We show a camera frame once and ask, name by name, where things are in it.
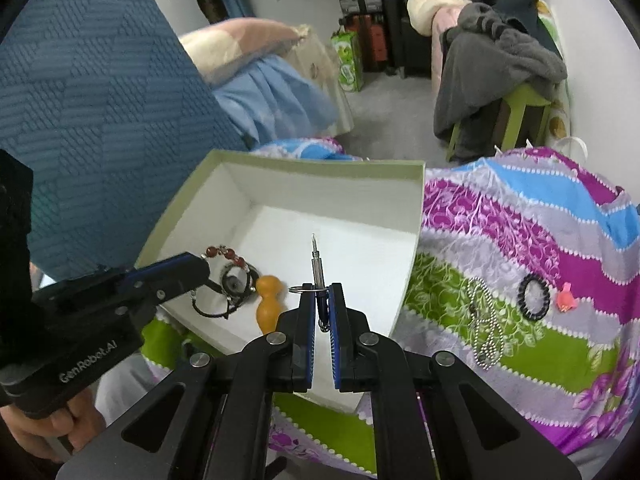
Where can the cream fluffy blanket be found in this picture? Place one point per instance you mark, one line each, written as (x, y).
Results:
(435, 5)

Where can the small pink charm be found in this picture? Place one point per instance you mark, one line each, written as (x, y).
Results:
(565, 300)

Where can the grey-green cardboard box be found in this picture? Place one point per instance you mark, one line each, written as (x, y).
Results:
(350, 220)

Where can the red suitcase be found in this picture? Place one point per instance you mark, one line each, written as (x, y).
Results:
(370, 40)

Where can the light blue bed sheet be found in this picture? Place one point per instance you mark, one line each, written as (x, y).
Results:
(270, 100)

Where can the green plastic stool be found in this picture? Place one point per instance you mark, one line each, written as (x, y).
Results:
(522, 105)

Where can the person's left leg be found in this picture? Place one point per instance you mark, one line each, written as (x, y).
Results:
(125, 390)

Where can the person's left hand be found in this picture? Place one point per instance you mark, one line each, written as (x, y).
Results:
(85, 415)

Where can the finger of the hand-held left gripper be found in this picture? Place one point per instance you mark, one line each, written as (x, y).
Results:
(170, 280)
(90, 280)

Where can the blue quilted cushion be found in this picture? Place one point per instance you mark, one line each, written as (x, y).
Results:
(100, 110)

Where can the black suitcase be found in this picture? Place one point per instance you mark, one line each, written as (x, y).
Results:
(407, 35)

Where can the pink cream checked pillow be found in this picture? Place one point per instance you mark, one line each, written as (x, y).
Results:
(240, 45)

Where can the green shopping bag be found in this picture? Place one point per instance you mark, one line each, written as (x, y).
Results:
(348, 60)

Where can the floral printed board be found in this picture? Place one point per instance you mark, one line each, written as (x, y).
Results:
(557, 120)

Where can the orange gourd pendant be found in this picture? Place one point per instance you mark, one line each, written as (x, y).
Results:
(270, 305)

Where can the grey fleece garment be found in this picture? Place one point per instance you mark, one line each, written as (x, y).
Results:
(500, 55)

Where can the colourful striped floral cloth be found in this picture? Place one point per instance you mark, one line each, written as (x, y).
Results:
(525, 240)

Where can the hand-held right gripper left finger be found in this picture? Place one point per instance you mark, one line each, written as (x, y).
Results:
(305, 350)

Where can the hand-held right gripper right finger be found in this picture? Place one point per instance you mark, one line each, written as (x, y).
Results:
(337, 360)

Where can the beige floral bed cover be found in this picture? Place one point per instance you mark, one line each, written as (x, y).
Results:
(325, 70)

